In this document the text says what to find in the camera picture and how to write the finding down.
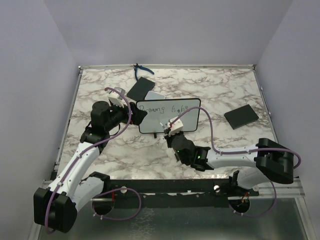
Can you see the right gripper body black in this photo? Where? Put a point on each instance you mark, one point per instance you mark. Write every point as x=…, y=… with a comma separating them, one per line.
x=169, y=138

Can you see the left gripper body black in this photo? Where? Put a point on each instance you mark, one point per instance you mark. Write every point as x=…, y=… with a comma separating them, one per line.
x=134, y=119

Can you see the small whiteboard black frame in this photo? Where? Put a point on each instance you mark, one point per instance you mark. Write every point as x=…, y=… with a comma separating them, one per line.
x=162, y=111

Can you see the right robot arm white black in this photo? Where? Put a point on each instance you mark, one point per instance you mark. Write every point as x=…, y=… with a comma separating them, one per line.
x=267, y=161

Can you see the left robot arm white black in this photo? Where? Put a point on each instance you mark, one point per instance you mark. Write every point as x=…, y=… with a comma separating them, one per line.
x=56, y=207

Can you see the black rectangular box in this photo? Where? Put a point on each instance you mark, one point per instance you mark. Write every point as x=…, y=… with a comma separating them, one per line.
x=140, y=89

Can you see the small white square device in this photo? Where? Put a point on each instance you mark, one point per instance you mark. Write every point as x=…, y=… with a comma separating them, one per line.
x=151, y=95

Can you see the black eraser block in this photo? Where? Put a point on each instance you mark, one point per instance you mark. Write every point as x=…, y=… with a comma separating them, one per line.
x=241, y=116

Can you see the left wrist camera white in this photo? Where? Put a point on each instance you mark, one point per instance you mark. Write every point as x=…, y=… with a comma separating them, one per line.
x=115, y=98

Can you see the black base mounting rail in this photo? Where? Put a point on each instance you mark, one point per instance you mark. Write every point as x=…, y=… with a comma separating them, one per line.
x=172, y=193

